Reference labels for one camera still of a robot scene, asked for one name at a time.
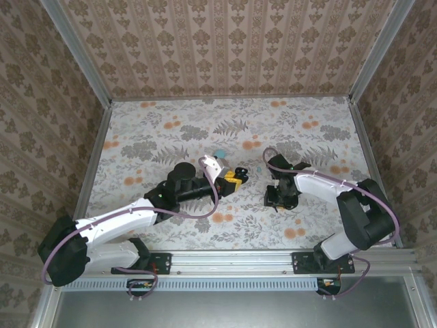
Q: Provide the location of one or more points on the light blue earbud charging case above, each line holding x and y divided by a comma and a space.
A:
221, 153

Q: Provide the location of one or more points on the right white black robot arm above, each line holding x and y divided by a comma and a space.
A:
362, 218

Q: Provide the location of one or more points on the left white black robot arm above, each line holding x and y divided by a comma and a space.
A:
112, 222

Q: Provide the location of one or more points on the floral patterned table cover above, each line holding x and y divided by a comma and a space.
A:
239, 232

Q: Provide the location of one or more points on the grey metal sheet panel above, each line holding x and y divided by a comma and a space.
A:
222, 311

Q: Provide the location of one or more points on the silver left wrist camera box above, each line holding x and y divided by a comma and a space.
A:
213, 167

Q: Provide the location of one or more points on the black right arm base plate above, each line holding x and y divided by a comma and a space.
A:
302, 263

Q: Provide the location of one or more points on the long aluminium mounting rail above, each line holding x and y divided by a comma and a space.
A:
232, 263

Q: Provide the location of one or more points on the thin aluminium table edge rail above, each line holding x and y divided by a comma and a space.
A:
239, 97

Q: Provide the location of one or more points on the aluminium side rail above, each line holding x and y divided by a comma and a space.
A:
367, 160
94, 160

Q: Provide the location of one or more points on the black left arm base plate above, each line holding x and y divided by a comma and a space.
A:
162, 263

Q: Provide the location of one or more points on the aluminium frame post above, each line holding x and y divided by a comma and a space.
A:
78, 54
379, 48

